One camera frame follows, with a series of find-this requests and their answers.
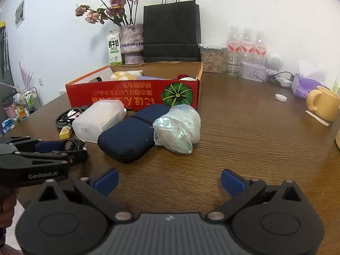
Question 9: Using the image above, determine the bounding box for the small white bottle cap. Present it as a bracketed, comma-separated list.
[275, 94, 288, 102]

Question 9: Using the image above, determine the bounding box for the red artificial rose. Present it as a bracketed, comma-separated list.
[175, 74, 190, 80]

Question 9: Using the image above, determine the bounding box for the white plastic jar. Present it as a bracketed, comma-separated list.
[179, 76, 196, 81]

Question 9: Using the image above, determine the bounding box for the yellow ceramic mug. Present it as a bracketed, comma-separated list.
[306, 86, 340, 122]

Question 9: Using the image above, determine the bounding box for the purple textured vase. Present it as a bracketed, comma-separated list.
[120, 24, 144, 65]

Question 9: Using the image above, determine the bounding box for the white paper strip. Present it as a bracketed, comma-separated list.
[305, 110, 330, 127]

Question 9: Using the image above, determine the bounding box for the white charger with cable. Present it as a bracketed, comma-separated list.
[266, 69, 295, 89]

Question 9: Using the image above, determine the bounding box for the water bottle right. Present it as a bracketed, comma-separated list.
[254, 30, 267, 65]

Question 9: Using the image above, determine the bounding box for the wire storage rack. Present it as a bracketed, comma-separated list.
[1, 87, 41, 136]

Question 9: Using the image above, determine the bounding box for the person's left hand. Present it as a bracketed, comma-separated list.
[0, 188, 19, 228]

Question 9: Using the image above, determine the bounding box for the purple woven fabric pouch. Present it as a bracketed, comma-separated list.
[137, 75, 166, 80]

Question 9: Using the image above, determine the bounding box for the empty glass cup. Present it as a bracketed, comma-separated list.
[224, 59, 241, 78]

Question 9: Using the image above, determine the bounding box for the navy blue zip case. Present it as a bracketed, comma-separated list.
[97, 104, 170, 164]

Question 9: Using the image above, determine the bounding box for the translucent white plastic box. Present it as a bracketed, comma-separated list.
[72, 100, 126, 143]

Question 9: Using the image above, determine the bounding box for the red orange cardboard box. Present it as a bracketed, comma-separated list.
[66, 62, 203, 111]

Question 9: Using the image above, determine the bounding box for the wall poster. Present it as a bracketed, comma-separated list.
[15, 0, 25, 28]

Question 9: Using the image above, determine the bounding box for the clear container with seeds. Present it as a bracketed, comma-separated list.
[198, 43, 225, 74]

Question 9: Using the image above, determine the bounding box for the purple tissue pack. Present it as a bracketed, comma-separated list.
[292, 60, 327, 100]

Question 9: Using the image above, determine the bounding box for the water bottle middle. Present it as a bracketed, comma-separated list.
[241, 28, 255, 63]

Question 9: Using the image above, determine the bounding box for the black braided usb cable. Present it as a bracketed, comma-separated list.
[54, 105, 88, 152]

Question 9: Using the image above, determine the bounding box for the white green milk carton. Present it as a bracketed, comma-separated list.
[107, 31, 123, 66]

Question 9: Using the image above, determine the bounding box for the black paper shopping bag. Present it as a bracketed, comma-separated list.
[143, 0, 201, 63]

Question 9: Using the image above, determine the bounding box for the small white round speaker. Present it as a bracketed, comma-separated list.
[265, 53, 283, 75]

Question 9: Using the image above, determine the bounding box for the small green spray bottle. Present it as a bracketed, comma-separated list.
[332, 76, 340, 94]

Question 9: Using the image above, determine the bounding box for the white floral tin box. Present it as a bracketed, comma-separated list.
[240, 62, 267, 82]

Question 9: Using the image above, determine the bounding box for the iridescent plastic bag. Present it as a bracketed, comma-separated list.
[153, 105, 201, 154]

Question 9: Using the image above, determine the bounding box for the yellow thermos jug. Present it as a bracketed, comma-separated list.
[335, 130, 340, 149]

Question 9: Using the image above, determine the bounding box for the dried pink rose bouquet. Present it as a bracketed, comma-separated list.
[74, 0, 140, 27]

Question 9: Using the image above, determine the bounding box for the yellow white plush alpaca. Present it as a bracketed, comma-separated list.
[110, 70, 143, 81]

